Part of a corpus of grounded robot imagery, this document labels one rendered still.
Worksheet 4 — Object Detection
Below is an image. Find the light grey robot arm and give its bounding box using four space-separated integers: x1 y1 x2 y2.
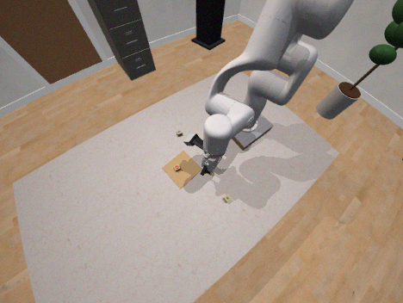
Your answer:
184 0 354 159

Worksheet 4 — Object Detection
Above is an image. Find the tan flat mat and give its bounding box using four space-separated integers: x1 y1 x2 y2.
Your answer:
163 151 202 189

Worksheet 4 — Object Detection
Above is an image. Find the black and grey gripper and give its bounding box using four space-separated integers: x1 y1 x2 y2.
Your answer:
201 152 224 176

